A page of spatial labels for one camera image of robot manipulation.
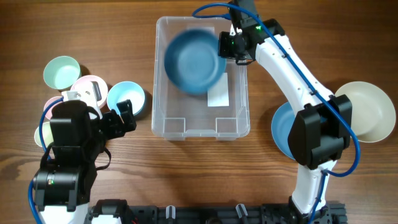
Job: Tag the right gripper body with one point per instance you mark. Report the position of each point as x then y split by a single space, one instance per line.
226 45

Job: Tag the pink cup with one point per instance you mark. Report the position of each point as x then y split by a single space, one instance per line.
50 104

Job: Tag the mint green small bowl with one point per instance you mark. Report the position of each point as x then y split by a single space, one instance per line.
61 72

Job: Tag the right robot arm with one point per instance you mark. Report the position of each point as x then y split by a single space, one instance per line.
321 139

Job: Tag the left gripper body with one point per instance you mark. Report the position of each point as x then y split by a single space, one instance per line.
115 123

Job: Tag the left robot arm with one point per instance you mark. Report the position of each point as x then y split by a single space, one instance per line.
60 190

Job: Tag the dark blue bowl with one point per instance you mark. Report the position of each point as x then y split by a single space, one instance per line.
281 125
192 63

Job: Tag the cream bowl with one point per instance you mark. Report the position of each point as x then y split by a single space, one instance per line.
373 113

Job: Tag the light blue small bowl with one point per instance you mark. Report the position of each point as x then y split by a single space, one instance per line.
126 90

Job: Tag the pink small bowl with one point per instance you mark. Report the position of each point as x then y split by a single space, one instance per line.
99 86

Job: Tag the clear plastic storage container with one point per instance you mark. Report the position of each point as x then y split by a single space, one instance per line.
177 115

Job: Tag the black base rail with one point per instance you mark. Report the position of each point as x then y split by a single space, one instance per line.
118 211

